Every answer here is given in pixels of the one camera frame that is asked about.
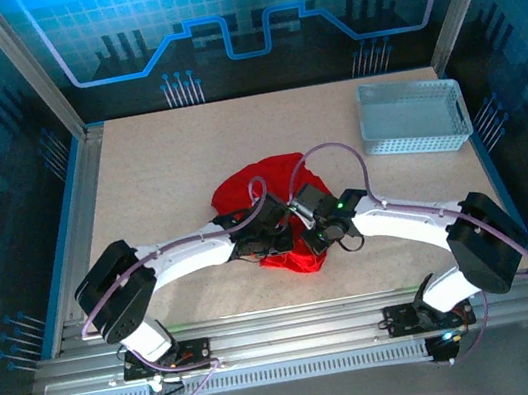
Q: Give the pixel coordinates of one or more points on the aluminium side rail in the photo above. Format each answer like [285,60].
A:
[81,197]

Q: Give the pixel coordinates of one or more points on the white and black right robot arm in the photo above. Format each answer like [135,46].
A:
[400,225]

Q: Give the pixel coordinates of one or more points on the red t-shirt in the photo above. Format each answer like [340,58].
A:
[270,176]

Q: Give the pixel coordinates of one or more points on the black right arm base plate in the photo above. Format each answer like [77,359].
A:
[398,319]

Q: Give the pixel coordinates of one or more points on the white perforated plastic basket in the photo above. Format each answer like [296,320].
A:
[413,117]

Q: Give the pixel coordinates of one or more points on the aluminium frame rail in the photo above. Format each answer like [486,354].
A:
[296,326]

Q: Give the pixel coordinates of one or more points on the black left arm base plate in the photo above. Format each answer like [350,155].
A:
[196,351]

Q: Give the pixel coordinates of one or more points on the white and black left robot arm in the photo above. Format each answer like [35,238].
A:
[189,263]

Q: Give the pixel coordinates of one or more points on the black connector block with LEDs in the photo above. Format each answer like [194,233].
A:
[444,350]

